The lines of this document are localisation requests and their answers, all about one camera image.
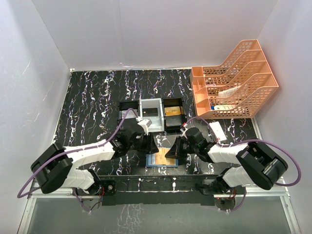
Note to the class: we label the blue card holder wallet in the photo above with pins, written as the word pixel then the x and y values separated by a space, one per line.
pixel 150 161

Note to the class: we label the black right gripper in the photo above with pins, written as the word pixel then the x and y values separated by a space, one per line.
pixel 175 151

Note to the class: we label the black card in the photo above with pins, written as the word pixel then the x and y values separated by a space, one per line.
pixel 150 112

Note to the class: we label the black card tray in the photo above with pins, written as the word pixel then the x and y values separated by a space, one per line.
pixel 128 110
pixel 173 124

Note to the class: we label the white silver card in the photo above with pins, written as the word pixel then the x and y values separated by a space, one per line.
pixel 130 114

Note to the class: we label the white middle card tray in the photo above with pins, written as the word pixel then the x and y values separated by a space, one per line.
pixel 157 122

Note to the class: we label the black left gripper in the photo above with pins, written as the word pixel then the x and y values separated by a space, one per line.
pixel 150 147

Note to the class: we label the orange plastic file organizer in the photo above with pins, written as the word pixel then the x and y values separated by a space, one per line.
pixel 246 66

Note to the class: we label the white paper in organizer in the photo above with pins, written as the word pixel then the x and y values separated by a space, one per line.
pixel 228 92

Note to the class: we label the black left card tray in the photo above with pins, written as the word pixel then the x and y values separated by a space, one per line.
pixel 128 110

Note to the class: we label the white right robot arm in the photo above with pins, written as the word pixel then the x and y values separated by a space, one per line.
pixel 256 163

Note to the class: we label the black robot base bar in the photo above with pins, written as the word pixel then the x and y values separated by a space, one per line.
pixel 159 189

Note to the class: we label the black right card tray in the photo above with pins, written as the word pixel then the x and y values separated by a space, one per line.
pixel 173 124

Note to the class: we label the white bottle in organizer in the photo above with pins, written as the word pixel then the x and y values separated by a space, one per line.
pixel 223 107

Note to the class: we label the gold card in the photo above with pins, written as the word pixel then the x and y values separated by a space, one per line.
pixel 160 158
pixel 173 111

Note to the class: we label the aluminium frame rail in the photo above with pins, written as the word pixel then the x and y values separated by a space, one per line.
pixel 254 161

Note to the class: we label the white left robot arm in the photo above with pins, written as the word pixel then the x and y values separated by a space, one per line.
pixel 59 167

